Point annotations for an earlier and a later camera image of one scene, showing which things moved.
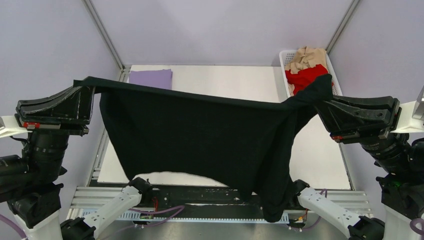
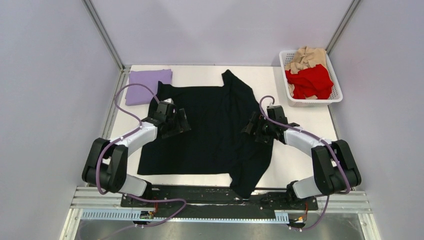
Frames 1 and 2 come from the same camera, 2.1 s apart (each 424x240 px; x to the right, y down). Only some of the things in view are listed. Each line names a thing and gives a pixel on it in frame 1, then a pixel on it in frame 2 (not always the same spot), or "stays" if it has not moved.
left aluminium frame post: [105, 33] stays
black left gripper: [69, 109] -> [181, 126]
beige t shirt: [304, 58] stays
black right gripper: [342, 114] -> [266, 140]
